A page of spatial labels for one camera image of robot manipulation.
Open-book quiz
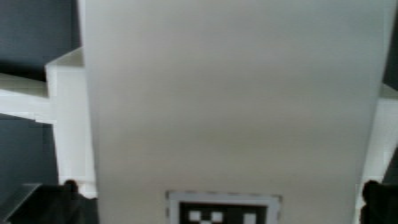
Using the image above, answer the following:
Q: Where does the white cabinet top block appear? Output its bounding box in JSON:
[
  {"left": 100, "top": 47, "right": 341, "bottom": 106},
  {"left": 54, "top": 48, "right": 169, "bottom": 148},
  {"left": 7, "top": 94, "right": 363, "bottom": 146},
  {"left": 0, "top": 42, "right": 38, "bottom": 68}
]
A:
[{"left": 82, "top": 0, "right": 398, "bottom": 224}]

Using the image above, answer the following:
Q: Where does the white U-shaped border frame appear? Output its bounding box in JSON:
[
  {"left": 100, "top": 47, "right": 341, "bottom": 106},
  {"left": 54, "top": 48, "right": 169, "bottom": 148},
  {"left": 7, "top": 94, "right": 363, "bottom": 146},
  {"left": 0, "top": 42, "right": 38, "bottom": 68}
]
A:
[{"left": 0, "top": 71, "right": 59, "bottom": 125}]

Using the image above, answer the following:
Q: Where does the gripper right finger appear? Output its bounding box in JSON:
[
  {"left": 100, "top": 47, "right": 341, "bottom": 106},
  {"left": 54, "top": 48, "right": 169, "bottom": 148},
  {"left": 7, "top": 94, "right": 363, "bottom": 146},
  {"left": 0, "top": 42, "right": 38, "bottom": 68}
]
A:
[{"left": 359, "top": 180, "right": 398, "bottom": 224}]

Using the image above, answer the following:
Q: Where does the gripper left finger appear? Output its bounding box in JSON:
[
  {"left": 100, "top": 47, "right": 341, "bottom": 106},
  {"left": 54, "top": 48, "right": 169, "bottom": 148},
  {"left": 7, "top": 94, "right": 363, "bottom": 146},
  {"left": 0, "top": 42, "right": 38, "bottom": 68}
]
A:
[{"left": 0, "top": 180, "right": 98, "bottom": 224}]

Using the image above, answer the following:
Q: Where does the white cabinet body box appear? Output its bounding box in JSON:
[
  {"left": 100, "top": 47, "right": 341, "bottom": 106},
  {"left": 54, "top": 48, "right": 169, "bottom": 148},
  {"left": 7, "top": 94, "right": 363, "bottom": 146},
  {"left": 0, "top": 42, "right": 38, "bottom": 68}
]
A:
[{"left": 46, "top": 49, "right": 398, "bottom": 198}]

